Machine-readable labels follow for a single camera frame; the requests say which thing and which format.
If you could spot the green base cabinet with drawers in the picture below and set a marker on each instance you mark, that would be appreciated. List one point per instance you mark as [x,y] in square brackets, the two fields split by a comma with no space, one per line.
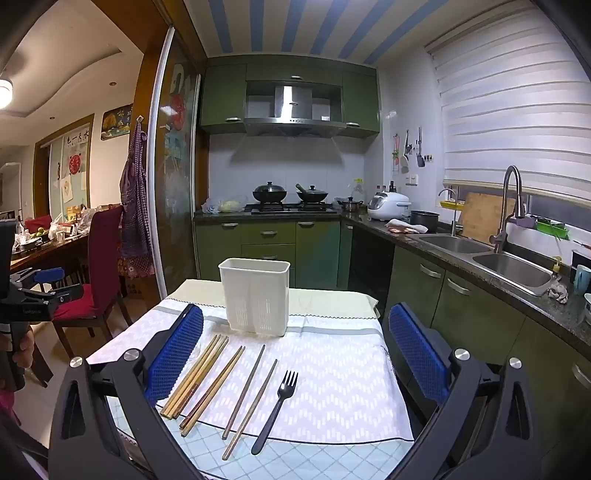
[314,249]

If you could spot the black spatula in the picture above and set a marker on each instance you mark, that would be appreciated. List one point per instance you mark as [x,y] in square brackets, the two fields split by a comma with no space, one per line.
[420,159]

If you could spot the white window blind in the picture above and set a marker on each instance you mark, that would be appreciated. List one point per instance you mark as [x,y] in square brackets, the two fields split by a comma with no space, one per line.
[508,115]

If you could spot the wooden dining table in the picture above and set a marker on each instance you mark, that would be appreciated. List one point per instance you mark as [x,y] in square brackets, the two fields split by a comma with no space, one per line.
[55,253]

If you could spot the grey rag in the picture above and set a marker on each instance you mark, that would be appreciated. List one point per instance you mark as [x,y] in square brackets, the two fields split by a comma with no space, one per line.
[558,291]

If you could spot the black built-in appliance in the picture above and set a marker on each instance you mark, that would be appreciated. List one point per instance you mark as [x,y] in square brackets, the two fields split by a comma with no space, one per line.
[369,258]

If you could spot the dark brown chopstick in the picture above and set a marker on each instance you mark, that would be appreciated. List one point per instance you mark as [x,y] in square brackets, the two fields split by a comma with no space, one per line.
[250,411]
[244,392]

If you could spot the round ceiling lamp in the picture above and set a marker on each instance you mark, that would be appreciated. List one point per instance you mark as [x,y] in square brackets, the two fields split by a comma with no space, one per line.
[4,92]

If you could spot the red green kitchen tool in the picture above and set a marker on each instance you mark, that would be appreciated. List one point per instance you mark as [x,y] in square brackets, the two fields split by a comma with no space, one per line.
[396,154]

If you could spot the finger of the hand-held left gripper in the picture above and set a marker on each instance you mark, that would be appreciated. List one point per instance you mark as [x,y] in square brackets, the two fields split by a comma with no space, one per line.
[48,274]
[64,295]

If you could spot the wooden cutting board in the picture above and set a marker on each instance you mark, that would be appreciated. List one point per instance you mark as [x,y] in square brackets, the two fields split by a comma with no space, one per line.
[482,217]

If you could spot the white plastic utensil holder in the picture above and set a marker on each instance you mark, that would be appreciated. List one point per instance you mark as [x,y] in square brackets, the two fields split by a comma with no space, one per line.
[254,295]

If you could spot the long green base cabinet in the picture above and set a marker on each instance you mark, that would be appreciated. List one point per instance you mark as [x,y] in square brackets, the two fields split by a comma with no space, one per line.
[485,323]

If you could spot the green wall cabinets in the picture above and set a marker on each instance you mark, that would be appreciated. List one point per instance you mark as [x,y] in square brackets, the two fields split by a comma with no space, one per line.
[224,97]

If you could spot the light blue mug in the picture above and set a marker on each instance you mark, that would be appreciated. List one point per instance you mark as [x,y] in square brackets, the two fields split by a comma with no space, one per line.
[582,281]

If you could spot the ringed brown chopstick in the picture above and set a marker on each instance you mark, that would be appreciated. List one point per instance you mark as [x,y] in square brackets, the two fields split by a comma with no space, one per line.
[215,391]
[211,386]

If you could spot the dark stone kitchen counter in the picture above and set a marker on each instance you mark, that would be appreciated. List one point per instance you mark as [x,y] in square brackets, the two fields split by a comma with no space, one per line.
[568,318]

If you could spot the checked purple apron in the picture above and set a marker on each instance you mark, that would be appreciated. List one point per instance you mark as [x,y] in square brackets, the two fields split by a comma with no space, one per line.
[134,221]

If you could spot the yellow sponge tray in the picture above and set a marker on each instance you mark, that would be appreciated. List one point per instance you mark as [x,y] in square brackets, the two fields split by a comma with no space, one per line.
[450,203]

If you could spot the white rice cooker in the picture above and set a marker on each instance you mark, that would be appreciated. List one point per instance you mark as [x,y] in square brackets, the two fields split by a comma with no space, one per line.
[388,205]

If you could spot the grey kitchen ladle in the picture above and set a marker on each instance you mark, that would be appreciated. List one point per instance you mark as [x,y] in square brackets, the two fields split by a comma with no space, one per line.
[406,161]

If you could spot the wall poster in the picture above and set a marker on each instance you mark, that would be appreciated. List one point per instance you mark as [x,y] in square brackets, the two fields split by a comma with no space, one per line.
[116,122]

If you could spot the small steel faucet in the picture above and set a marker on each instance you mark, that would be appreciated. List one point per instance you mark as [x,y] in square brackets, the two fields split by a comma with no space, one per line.
[457,217]

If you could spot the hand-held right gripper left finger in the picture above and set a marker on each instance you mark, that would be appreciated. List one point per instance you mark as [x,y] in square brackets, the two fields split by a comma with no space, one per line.
[178,355]

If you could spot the sliding glass door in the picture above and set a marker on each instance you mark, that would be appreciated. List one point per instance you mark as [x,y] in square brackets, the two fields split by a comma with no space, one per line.
[178,184]

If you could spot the black wok with lid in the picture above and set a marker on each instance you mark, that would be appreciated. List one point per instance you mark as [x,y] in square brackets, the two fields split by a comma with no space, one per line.
[312,194]
[269,193]

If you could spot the person's left hand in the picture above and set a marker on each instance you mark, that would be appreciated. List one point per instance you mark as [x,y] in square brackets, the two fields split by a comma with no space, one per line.
[25,344]

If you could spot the grey sink caddy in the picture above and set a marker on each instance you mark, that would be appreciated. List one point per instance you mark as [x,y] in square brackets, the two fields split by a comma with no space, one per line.
[521,221]

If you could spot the clear plastic bag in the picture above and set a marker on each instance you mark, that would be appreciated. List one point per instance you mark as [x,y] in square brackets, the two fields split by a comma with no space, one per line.
[226,205]

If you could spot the steel double sink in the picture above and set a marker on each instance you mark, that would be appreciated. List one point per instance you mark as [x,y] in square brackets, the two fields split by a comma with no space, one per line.
[508,270]

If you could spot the white patterned cloth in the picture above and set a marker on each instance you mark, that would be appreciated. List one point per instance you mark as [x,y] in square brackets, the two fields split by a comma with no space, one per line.
[332,378]

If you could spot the steel range hood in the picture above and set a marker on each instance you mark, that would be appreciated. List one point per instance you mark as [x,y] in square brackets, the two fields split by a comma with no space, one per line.
[293,104]

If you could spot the wood framed glass door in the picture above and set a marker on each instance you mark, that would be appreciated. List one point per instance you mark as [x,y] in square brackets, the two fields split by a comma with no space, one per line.
[74,161]

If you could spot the black plastic fork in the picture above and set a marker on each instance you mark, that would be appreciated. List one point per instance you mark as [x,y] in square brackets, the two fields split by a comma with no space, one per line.
[272,417]

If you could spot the cream table cover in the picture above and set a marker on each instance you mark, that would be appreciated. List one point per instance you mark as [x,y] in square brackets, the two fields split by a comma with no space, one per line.
[323,300]

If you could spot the white patterned bowl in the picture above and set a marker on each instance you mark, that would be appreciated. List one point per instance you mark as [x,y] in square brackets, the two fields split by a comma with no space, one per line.
[588,308]

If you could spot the black inner pot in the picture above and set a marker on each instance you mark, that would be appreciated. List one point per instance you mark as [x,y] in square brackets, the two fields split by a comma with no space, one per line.
[425,221]

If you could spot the gas stove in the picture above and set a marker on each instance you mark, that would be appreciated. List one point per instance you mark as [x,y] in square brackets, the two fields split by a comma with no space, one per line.
[291,208]

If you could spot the cardboard box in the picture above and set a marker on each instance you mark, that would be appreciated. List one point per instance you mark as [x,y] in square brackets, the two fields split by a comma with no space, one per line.
[138,290]

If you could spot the pile of groceries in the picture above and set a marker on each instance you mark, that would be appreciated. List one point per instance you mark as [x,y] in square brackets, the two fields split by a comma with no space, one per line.
[60,226]

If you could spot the green drain basket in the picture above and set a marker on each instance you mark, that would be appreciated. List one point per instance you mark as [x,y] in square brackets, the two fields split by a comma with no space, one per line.
[549,227]

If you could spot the tall steel faucet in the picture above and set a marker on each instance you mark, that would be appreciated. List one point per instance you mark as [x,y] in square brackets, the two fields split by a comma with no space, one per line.
[501,217]

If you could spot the red cushioned wooden chair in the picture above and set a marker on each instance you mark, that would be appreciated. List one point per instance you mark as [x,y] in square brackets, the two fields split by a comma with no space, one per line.
[104,240]

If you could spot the clear oil bottle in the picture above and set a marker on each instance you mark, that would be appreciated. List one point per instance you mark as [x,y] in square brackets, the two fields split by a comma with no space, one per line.
[358,189]

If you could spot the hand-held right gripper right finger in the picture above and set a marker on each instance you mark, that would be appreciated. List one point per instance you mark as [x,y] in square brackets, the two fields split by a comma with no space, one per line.
[418,350]

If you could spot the small steel pot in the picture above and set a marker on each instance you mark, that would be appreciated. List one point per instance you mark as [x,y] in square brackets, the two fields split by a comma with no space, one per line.
[351,204]

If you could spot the red white dish cloth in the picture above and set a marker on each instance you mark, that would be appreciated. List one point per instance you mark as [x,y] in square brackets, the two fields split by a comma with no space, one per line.
[404,226]

